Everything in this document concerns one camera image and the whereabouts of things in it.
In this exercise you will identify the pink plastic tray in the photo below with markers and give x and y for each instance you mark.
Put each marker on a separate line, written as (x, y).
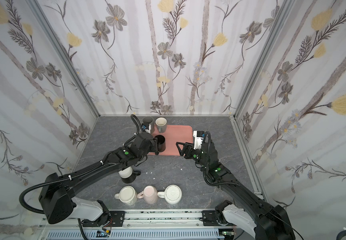
(173, 134)

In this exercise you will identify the tall grey mug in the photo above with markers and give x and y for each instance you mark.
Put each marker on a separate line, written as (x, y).
(149, 120)

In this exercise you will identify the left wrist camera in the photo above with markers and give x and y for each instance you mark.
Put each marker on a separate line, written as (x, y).
(146, 127)

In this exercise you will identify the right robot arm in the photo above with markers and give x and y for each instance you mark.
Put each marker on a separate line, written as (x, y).
(253, 215)

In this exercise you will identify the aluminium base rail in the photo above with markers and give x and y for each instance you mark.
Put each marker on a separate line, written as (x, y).
(161, 218)

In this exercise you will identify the pink mug upside down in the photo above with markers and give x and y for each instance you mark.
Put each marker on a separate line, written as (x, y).
(149, 195)

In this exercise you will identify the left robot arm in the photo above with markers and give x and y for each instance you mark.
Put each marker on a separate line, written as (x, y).
(58, 197)

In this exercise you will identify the black mug white base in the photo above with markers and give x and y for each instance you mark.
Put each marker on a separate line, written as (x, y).
(129, 175)

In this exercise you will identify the small grey mug white inside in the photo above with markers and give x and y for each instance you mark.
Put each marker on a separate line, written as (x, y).
(161, 124)

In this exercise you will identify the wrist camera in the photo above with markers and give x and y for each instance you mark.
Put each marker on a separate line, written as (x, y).
(146, 127)
(198, 139)

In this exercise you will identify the cream mug upside down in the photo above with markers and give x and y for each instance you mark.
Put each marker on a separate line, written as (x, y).
(127, 195)

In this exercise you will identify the white ribbed mug upside down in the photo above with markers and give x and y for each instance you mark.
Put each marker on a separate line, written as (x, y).
(172, 194)

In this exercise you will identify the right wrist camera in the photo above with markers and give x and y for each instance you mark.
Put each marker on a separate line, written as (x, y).
(198, 139)

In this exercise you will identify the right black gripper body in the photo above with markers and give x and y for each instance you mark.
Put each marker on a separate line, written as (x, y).
(186, 150)

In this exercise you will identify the white vented cable duct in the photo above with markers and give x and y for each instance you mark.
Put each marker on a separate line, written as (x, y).
(159, 234)

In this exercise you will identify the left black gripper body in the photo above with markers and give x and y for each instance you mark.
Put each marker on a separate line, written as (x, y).
(152, 148)

